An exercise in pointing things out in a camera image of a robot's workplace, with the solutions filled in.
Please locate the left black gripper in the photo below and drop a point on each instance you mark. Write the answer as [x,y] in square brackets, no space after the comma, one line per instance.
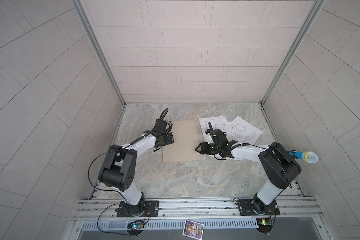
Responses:
[169,137]

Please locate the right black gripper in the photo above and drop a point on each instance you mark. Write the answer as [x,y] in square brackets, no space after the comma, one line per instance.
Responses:
[203,146]

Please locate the colourful picture card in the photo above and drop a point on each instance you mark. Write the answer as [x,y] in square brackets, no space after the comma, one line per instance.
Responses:
[193,230]

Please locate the stack of printed sheets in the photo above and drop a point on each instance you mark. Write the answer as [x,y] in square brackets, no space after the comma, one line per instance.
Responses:
[216,122]

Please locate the blue yellow toy microphone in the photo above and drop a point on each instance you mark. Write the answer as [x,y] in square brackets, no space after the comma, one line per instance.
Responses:
[308,157]

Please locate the printed drawing sheet top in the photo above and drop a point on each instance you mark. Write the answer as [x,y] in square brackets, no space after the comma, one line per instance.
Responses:
[243,132]

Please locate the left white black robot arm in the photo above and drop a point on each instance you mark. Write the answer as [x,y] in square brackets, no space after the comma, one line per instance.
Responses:
[118,169]

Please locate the left green circuit board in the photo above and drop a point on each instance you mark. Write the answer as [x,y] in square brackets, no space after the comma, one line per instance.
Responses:
[136,226]

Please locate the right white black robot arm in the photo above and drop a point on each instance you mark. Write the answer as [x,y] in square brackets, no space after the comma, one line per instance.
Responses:
[280,165]

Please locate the aluminium mounting rail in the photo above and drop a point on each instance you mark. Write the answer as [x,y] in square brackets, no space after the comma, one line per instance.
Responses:
[199,208]

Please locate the beige cardboard folder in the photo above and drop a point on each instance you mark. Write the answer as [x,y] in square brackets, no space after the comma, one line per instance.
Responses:
[186,140]

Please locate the right circuit board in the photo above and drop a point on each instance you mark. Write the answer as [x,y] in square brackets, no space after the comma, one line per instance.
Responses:
[265,225]

